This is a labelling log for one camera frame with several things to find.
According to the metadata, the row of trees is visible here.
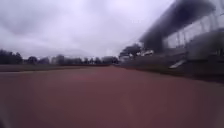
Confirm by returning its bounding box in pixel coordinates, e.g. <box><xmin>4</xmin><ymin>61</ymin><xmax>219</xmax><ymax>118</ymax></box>
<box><xmin>0</xmin><ymin>49</ymin><xmax>120</xmax><ymax>66</ymax></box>

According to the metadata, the grass field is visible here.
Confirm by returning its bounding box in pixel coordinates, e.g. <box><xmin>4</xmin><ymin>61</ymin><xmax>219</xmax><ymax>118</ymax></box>
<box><xmin>0</xmin><ymin>64</ymin><xmax>108</xmax><ymax>73</ymax></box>

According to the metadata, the dark tree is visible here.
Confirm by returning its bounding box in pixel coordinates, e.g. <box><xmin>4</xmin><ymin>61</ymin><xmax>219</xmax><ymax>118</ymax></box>
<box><xmin>118</xmin><ymin>43</ymin><xmax>142</xmax><ymax>58</ymax></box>

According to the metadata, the red running track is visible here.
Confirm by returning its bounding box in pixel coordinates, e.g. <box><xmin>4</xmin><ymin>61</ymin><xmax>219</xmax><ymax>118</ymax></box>
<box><xmin>0</xmin><ymin>65</ymin><xmax>224</xmax><ymax>128</ymax></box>

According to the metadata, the grandstand building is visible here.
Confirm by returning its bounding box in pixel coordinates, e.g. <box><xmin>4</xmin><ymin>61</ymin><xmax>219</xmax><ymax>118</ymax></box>
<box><xmin>119</xmin><ymin>0</ymin><xmax>224</xmax><ymax>83</ymax></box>

